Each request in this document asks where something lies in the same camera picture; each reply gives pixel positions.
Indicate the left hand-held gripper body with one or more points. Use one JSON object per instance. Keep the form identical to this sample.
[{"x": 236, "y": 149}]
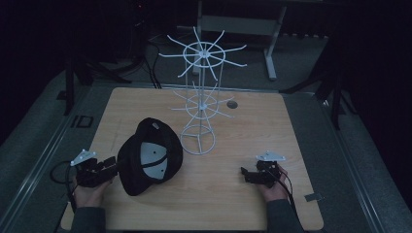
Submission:
[{"x": 88, "y": 173}]

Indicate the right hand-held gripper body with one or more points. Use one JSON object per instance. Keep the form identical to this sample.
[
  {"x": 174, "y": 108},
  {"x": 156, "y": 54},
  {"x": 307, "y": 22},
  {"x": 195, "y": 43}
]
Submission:
[{"x": 267, "y": 169}]

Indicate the black baseball cap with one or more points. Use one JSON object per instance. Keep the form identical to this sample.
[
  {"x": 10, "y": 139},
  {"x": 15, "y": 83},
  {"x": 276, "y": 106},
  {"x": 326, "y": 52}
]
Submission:
[{"x": 142, "y": 181}]

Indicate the person's left hand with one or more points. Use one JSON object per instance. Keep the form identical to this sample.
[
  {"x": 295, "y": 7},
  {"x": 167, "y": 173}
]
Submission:
[{"x": 89, "y": 194}]

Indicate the person's right hand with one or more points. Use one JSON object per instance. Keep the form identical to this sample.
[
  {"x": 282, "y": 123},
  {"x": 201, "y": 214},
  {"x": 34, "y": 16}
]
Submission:
[{"x": 276, "y": 191}]

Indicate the grey tape strip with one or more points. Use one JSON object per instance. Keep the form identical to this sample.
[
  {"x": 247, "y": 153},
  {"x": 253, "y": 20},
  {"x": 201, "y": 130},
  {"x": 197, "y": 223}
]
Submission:
[{"x": 314, "y": 197}]

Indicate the black metal stand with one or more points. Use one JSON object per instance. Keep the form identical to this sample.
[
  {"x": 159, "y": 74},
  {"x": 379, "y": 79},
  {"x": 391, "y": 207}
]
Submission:
[
  {"x": 69, "y": 87},
  {"x": 336, "y": 97}
]

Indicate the white metal desk frame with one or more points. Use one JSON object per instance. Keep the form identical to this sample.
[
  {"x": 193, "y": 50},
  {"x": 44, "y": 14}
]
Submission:
[{"x": 238, "y": 25}]

